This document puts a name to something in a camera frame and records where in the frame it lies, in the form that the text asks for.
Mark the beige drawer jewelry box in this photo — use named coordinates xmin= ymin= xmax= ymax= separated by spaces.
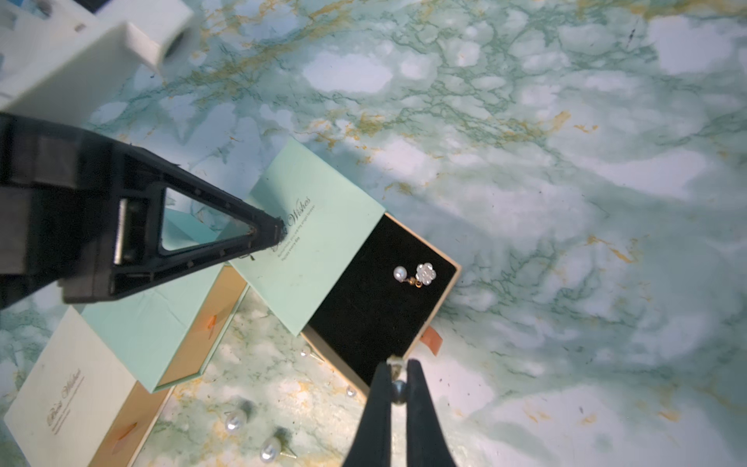
xmin=4 ymin=307 xmax=171 ymax=466

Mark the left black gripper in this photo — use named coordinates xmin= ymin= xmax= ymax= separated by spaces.
xmin=1 ymin=113 xmax=284 ymax=307

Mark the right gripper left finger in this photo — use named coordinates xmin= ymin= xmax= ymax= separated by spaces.
xmin=342 ymin=362 xmax=393 ymax=467

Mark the grey pearl earring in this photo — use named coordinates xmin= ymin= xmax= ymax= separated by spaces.
xmin=391 ymin=379 xmax=408 ymax=406

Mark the flower pearl drop earring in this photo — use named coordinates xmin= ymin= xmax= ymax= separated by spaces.
xmin=393 ymin=263 xmax=437 ymax=288

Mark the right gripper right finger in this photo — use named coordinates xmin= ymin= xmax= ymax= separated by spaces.
xmin=406 ymin=359 xmax=456 ymax=467

